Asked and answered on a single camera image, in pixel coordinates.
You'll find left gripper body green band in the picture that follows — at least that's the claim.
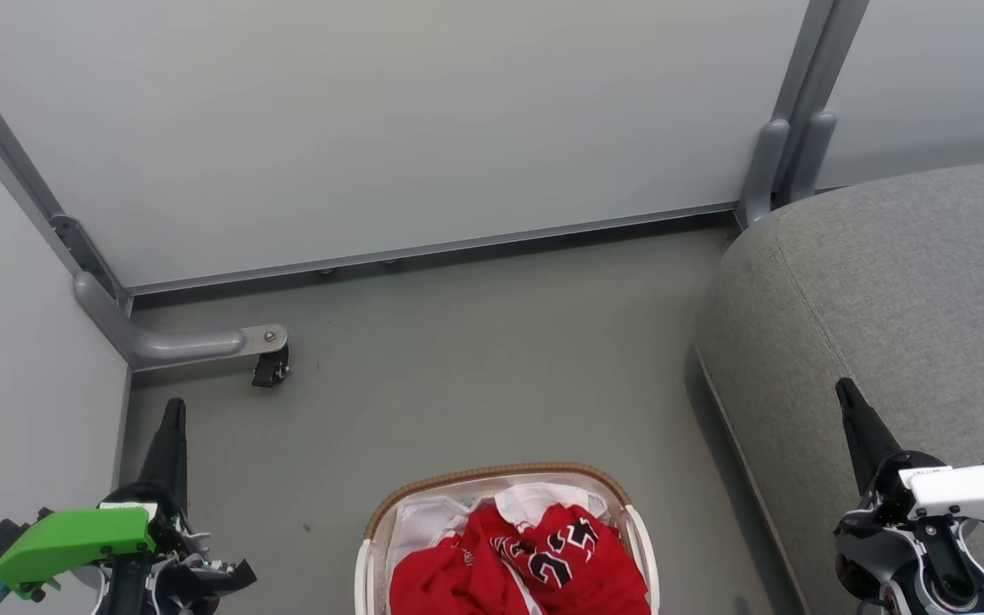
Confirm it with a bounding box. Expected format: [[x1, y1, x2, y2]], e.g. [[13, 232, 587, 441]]
[[0, 483, 258, 615]]

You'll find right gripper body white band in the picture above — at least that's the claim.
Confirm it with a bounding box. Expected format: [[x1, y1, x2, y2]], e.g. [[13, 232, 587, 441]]
[[834, 451, 984, 599]]

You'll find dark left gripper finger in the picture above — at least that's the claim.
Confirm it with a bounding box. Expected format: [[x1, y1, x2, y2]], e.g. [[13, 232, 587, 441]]
[[138, 398, 190, 503]]

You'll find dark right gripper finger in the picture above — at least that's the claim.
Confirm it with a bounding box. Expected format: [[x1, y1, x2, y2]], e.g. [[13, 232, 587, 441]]
[[835, 378, 904, 497]]

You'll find red garment black white print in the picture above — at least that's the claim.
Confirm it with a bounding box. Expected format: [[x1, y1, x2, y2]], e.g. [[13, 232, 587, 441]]
[[477, 503, 652, 615]]

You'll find grey fabric sofa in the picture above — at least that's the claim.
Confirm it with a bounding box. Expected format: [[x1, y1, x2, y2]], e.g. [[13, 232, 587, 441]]
[[694, 155, 984, 615]]

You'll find grey partition foot tube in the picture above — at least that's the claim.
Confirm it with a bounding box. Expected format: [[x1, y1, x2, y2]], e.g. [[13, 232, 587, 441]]
[[73, 272, 290, 373]]

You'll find black caster wheel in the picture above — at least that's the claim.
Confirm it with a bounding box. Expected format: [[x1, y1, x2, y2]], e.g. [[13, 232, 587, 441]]
[[251, 344, 291, 389]]

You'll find woven laundry basket white rim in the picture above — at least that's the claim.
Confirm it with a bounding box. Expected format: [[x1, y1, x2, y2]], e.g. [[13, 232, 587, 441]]
[[354, 463, 660, 615]]

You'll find white cloth garment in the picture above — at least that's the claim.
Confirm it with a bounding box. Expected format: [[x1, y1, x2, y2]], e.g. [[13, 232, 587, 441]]
[[386, 483, 611, 575]]

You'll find grey partition corner post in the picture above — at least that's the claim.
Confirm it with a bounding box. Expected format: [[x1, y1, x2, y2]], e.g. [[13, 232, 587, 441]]
[[0, 32, 132, 315]]

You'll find grey partition bottom rail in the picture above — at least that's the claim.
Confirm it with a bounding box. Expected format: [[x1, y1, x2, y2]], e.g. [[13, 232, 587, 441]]
[[126, 201, 742, 298]]

